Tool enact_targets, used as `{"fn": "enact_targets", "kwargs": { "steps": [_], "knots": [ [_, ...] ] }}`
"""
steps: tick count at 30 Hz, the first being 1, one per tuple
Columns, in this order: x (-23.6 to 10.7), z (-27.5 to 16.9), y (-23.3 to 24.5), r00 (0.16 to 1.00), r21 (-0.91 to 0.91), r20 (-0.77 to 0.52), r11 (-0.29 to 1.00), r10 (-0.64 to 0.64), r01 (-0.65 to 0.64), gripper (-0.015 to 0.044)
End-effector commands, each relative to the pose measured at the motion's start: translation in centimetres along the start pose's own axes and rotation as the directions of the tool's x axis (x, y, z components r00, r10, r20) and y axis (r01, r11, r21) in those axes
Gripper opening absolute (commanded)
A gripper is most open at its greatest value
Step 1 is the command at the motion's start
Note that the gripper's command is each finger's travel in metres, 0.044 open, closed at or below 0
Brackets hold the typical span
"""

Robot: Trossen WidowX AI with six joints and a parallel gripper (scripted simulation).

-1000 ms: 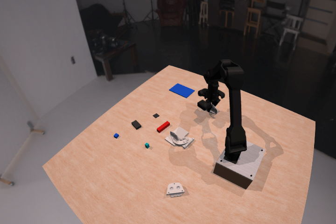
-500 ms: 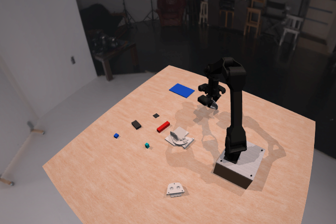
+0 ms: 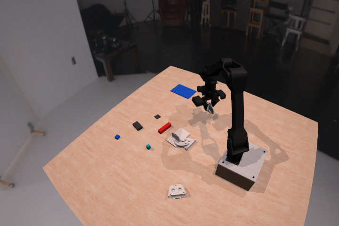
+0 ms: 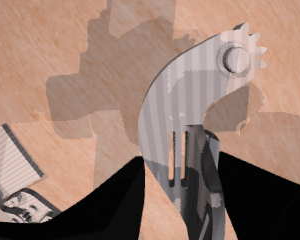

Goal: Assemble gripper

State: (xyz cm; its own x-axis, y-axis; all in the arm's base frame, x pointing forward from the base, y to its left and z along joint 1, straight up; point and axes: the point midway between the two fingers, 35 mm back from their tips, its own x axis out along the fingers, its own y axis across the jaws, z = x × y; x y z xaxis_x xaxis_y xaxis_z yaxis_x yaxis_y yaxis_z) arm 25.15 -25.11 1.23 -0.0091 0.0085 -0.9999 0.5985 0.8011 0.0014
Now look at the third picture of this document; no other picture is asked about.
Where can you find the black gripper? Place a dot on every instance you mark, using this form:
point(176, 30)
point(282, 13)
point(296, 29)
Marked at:
point(209, 95)

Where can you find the blue flat rectangular plate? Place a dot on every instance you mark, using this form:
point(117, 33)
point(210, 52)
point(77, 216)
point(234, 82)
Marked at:
point(183, 91)

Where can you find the red rectangular block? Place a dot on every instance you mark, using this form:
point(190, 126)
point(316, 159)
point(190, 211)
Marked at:
point(164, 128)

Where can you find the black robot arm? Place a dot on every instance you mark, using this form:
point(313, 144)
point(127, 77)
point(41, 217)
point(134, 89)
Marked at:
point(236, 80)

